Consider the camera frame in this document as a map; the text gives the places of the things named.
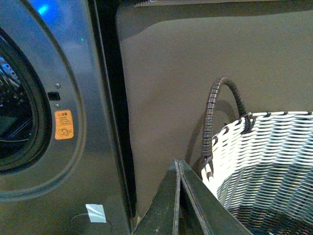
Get grey fabric-covered cabinet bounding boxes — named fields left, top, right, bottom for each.
left=116, top=0, right=313, bottom=216

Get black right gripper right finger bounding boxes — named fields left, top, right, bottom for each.
left=179, top=160, right=251, bottom=235

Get dark brown basket handle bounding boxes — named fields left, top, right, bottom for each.
left=201, top=77, right=254, bottom=162

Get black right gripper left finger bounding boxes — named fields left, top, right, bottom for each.
left=133, top=160, right=180, bottom=235

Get silver tape patch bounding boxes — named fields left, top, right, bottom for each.
left=85, top=204, right=107, bottom=223

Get orange warning sticker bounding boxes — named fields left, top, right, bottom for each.
left=54, top=110, right=74, bottom=140

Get white woven laundry basket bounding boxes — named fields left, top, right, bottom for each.
left=201, top=112, right=313, bottom=235

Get grey front-load washing machine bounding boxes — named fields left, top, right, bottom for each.
left=0, top=0, right=133, bottom=235

